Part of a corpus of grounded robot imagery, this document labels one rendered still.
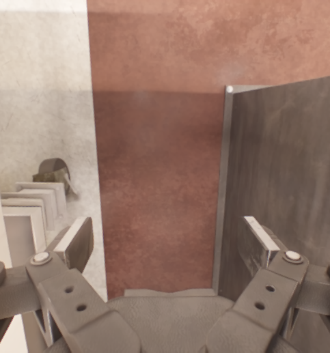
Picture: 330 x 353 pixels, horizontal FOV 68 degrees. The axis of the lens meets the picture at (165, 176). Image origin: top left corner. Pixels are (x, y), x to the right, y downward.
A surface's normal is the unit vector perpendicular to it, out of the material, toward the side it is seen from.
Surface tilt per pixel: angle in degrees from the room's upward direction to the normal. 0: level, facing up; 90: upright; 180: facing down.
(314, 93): 90
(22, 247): 0
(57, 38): 0
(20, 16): 0
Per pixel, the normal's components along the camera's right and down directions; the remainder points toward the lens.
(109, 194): 0.02, 0.27
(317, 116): -1.00, 0.00
